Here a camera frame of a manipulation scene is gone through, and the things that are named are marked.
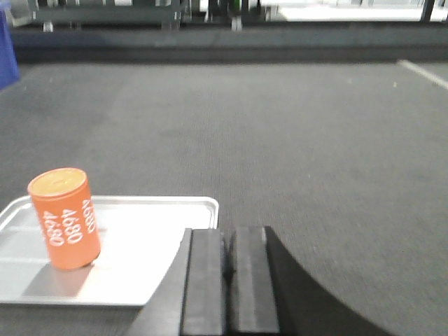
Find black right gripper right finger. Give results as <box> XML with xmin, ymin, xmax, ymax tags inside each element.
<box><xmin>228</xmin><ymin>227</ymin><xmax>389</xmax><ymax>335</ymax></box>

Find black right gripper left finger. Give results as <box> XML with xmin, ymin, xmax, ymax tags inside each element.
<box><xmin>127</xmin><ymin>229</ymin><xmax>226</xmax><ymax>335</ymax></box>

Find orange cylindrical capacitor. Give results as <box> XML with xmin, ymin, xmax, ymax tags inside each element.
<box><xmin>27</xmin><ymin>167</ymin><xmax>101</xmax><ymax>270</ymax></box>

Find blue plastic crate on conveyor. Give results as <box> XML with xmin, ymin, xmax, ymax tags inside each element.
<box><xmin>0</xmin><ymin>8</ymin><xmax>20</xmax><ymax>90</ymax></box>

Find silver metal tray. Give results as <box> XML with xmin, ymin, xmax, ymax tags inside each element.
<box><xmin>1</xmin><ymin>196</ymin><xmax>219</xmax><ymax>307</ymax></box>

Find background workbenches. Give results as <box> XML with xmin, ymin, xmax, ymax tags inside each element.
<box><xmin>1</xmin><ymin>1</ymin><xmax>447</xmax><ymax>32</ymax></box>

